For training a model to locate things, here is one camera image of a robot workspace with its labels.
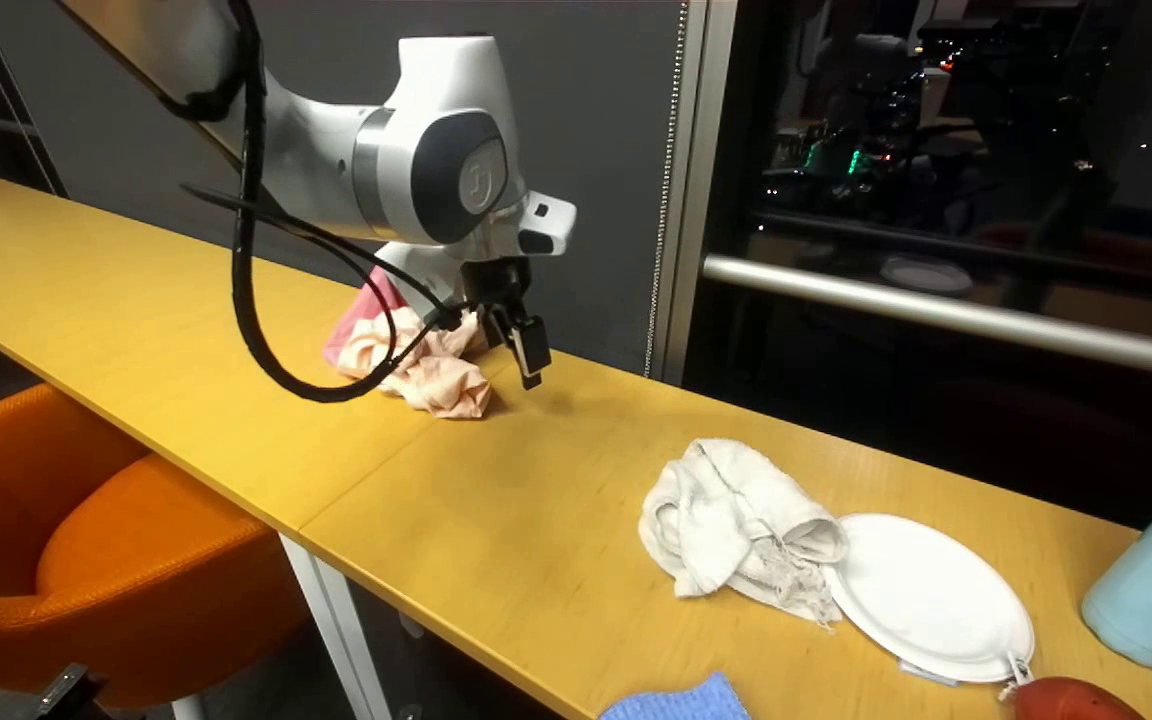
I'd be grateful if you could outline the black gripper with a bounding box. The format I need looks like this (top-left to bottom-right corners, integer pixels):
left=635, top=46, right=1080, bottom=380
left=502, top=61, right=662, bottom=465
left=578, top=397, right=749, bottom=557
left=455, top=253, right=554, bottom=397

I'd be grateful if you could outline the peach shirt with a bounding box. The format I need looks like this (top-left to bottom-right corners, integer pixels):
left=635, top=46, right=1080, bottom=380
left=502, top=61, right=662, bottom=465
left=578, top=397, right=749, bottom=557
left=342, top=302, right=502, bottom=424

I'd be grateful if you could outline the grey white towel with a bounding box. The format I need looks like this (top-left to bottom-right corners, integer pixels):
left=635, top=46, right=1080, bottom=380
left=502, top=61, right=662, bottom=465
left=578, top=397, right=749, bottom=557
left=635, top=434, right=855, bottom=628

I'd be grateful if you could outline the pink cloth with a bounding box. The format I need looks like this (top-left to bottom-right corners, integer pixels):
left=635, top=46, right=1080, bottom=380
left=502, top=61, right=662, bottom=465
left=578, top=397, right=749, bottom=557
left=321, top=264, right=406, bottom=380

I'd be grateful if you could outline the white table leg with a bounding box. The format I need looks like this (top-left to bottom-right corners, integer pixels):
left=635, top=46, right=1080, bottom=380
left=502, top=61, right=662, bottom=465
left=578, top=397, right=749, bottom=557
left=274, top=532, right=398, bottom=720

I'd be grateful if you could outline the blue cloth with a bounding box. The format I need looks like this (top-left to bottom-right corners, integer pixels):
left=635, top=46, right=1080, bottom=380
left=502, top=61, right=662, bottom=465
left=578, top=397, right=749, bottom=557
left=597, top=668, right=757, bottom=720

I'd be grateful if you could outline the silver handrail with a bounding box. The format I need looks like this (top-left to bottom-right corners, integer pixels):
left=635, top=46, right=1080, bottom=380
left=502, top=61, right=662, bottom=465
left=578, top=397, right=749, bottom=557
left=698, top=253, right=1152, bottom=388

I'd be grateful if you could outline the orange chair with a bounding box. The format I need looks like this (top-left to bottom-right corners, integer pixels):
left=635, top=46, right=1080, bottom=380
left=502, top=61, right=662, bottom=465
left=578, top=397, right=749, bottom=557
left=0, top=380, right=309, bottom=720

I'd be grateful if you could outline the white plate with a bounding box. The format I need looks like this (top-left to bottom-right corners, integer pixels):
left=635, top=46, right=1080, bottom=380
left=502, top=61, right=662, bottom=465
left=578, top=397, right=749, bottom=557
left=825, top=509, right=1043, bottom=687

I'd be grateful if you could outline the window frame pillar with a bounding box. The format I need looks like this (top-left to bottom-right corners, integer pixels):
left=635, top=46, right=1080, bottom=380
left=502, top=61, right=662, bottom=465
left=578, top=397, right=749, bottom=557
left=641, top=0, right=742, bottom=385

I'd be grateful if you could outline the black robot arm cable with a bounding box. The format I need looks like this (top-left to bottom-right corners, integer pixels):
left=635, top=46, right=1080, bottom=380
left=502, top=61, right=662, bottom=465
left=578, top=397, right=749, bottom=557
left=152, top=0, right=474, bottom=408

